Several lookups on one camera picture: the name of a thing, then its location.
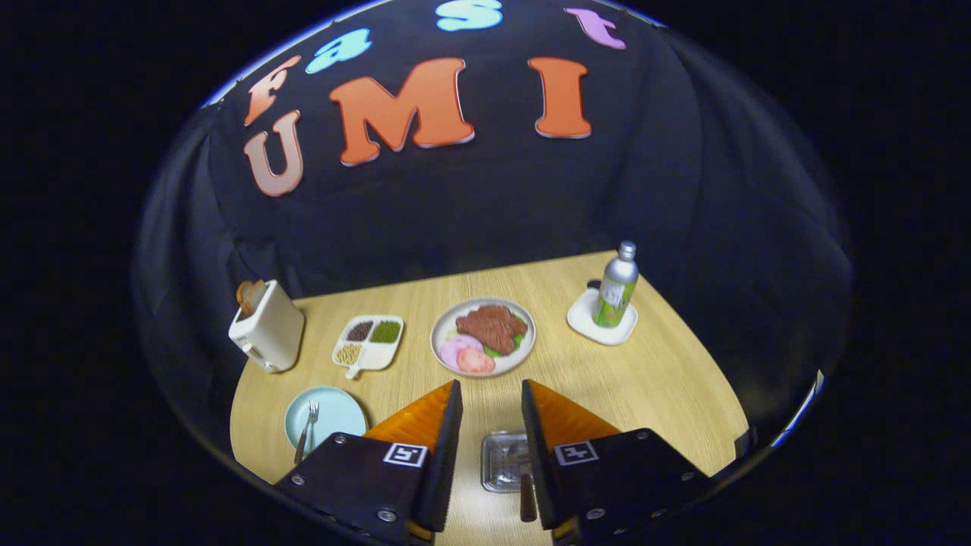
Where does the brown meat steak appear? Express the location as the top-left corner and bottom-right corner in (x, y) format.
(455, 305), (528, 356)

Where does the white divided dish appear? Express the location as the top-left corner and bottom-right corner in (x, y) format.
(332, 315), (404, 380)

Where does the reddish pink ham slice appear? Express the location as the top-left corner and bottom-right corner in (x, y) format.
(456, 347), (496, 375)

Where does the silver bottle with green label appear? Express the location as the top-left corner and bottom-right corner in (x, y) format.
(592, 240), (639, 329)

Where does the small square metal tray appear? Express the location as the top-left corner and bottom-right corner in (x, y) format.
(481, 431), (533, 494)

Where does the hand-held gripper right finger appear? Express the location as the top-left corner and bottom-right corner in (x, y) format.
(520, 379), (714, 543)

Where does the white square coaster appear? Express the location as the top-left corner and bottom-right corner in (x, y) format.
(567, 284), (639, 347)

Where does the white toaster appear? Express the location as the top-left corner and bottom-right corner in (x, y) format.
(228, 281), (306, 374)

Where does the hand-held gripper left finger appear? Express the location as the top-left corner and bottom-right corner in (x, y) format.
(275, 379), (464, 543)

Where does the pale pink ham slice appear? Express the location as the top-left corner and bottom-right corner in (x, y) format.
(440, 334), (484, 369)

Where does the green lettuce leaf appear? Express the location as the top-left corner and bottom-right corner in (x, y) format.
(485, 332), (526, 359)

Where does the teal round plate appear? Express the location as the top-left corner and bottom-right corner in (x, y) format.
(284, 386), (369, 456)

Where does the round white meat plate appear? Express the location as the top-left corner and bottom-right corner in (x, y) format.
(430, 297), (537, 378)

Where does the silver metal fork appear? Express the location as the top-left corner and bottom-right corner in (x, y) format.
(294, 400), (319, 465)

